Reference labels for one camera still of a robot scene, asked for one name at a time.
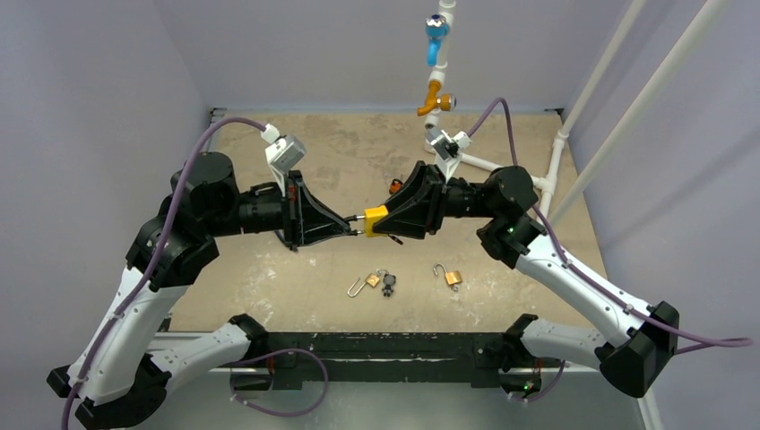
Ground black key bunch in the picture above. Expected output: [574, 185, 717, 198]
[377, 269, 397, 297]

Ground white diagonal pole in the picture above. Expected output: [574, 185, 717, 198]
[545, 1, 728, 226]

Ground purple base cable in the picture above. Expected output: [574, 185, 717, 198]
[229, 347, 331, 419]

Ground blue handled pliers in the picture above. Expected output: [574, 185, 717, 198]
[274, 231, 288, 245]

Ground aluminium frame rail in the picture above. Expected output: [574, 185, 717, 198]
[160, 107, 227, 298]

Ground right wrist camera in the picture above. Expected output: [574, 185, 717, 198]
[426, 126, 471, 183]

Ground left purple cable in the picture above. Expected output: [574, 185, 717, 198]
[59, 116, 268, 430]

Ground orange tap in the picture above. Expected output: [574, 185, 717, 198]
[417, 80, 457, 116]

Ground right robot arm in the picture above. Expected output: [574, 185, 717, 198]
[364, 162, 679, 398]

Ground blue tap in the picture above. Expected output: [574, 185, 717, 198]
[425, 13, 450, 66]

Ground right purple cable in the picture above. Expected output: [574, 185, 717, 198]
[465, 98, 756, 357]

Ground yellow black padlock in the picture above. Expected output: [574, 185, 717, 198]
[344, 205, 403, 245]

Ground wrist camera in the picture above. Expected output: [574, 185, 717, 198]
[260, 124, 307, 190]
[426, 126, 471, 183]

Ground white pvc pipe frame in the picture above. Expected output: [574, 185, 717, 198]
[421, 1, 566, 214]

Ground black base bar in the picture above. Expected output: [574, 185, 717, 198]
[232, 315, 560, 394]

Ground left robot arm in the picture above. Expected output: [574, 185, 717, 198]
[47, 152, 352, 429]

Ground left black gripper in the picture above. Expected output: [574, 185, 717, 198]
[206, 168, 350, 247]

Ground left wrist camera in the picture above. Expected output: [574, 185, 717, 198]
[260, 124, 307, 190]

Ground brass padlock open shackle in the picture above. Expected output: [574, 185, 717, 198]
[432, 263, 462, 292]

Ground brass padlock long shackle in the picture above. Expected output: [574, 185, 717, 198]
[347, 271, 382, 298]

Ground orange black padlock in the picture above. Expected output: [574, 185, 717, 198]
[388, 178, 403, 195]

